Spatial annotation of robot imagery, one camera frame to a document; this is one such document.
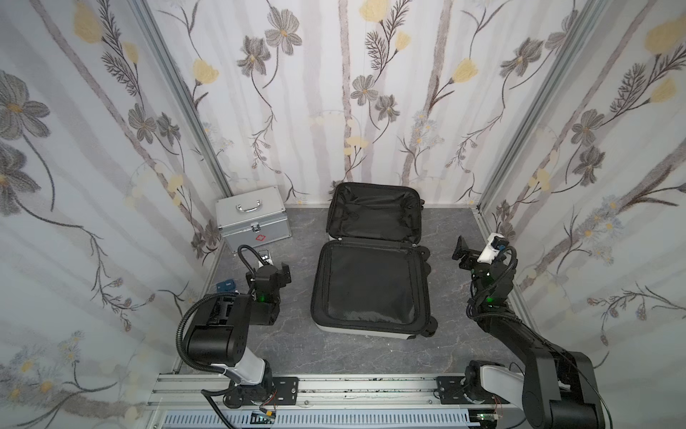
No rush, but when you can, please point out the white hard-shell suitcase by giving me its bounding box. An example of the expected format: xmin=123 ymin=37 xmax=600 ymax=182
xmin=310 ymin=182 xmax=438 ymax=340

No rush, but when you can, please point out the white perforated cable duct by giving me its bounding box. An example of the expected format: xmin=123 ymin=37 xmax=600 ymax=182
xmin=160 ymin=410 xmax=478 ymax=429

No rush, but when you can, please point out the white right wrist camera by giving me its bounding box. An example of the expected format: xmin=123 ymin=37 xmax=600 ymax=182
xmin=477 ymin=232 xmax=509 ymax=265

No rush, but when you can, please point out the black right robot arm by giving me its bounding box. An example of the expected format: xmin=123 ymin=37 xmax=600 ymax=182
xmin=452 ymin=233 xmax=615 ymax=428

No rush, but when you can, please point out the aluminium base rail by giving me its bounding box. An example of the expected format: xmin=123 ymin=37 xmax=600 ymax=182
xmin=144 ymin=373 xmax=591 ymax=413

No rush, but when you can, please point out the small blue box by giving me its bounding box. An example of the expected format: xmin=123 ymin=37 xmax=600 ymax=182
xmin=215 ymin=279 xmax=237 ymax=293

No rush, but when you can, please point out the silver aluminium case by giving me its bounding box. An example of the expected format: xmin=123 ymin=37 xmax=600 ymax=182
xmin=215 ymin=186 xmax=292 ymax=254

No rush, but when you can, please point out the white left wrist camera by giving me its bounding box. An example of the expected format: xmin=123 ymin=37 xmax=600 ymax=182
xmin=258 ymin=250 xmax=273 ymax=266

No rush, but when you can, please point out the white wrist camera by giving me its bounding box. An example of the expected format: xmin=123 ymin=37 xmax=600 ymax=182
xmin=258 ymin=250 xmax=273 ymax=266
xmin=477 ymin=232 xmax=509 ymax=265

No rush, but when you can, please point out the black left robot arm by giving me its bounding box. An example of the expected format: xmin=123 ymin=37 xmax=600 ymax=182
xmin=175 ymin=245 xmax=291 ymax=428

